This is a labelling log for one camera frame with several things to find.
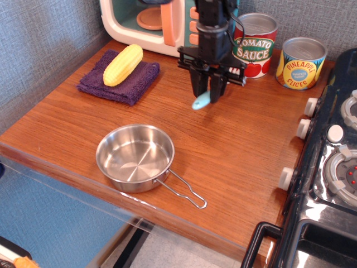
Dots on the purple folded cloth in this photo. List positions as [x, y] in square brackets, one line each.
[129, 91]

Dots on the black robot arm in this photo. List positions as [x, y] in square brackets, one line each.
[212, 13]

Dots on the pineapple slices can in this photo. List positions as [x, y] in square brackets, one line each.
[300, 63]

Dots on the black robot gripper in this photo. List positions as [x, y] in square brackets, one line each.
[213, 51]

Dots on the yellow toy corn cob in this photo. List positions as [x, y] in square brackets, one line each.
[122, 65]

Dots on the stainless steel pan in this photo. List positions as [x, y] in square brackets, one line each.
[138, 157]

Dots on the tomato sauce can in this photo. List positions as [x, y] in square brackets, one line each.
[255, 39]

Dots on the white spatula teal handle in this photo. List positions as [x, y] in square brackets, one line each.
[234, 74]

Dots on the orange object at corner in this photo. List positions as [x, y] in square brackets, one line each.
[25, 262]

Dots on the white stove knob rear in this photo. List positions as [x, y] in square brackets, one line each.
[310, 106]

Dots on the white stove knob middle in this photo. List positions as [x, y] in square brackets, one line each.
[302, 128]

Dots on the teal toy microwave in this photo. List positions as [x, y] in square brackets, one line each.
[158, 26]

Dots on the white stove knob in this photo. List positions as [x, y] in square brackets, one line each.
[285, 178]
[310, 106]
[302, 128]

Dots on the white stove knob front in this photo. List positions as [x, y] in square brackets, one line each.
[285, 178]

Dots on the black toy stove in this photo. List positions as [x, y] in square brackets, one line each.
[319, 227]

